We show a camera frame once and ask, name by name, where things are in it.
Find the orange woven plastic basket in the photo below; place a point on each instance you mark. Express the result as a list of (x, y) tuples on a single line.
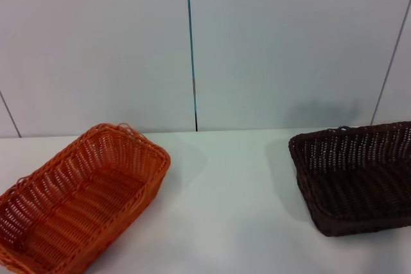
[(80, 197)]

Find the dark brown woven basket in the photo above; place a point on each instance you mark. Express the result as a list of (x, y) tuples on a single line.
[(359, 190)]

